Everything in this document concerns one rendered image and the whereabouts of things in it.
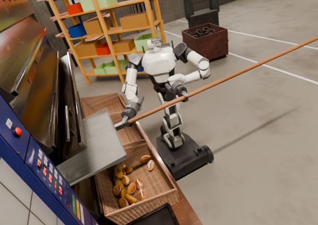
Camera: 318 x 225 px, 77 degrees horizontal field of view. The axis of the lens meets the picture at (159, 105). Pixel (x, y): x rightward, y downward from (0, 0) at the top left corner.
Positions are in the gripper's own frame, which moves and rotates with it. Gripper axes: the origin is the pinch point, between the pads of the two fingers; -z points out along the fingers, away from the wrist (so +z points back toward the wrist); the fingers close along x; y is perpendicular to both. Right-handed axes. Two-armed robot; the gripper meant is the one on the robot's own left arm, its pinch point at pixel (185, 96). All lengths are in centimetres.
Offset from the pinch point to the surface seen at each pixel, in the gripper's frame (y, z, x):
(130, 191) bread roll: 59, -10, 57
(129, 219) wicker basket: 62, -35, 51
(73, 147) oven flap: 67, -37, -19
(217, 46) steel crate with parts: -184, 278, 88
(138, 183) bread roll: 52, -7, 57
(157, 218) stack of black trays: 45, -46, 43
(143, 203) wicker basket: 51, -33, 44
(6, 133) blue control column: 71, -60, -48
